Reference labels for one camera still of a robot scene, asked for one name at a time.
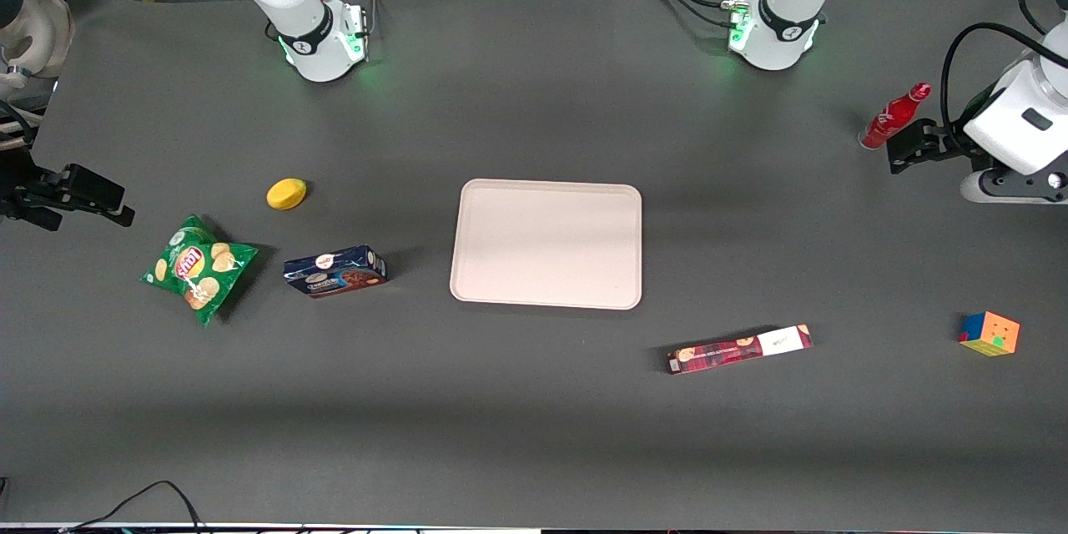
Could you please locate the long red cookie box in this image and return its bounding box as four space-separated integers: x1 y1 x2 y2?
667 324 813 375

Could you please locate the dark blue cookie box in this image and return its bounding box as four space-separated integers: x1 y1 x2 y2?
282 244 389 300

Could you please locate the pale pink plastic tray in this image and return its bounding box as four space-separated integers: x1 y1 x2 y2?
449 178 644 311

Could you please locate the red cola bottle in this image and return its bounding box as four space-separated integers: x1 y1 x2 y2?
859 82 932 151

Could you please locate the green chips bag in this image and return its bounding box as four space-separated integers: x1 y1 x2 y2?
140 214 259 327

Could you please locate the colourful puzzle cube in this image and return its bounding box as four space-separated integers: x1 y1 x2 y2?
959 310 1021 358

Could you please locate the yellow lemon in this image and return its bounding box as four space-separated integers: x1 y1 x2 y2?
266 178 308 211

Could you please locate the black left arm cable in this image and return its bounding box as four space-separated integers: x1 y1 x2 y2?
940 0 1068 139

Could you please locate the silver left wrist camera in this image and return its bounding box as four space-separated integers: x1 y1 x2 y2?
960 169 1068 206

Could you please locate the thin black cable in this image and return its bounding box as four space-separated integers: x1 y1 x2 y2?
57 480 206 534

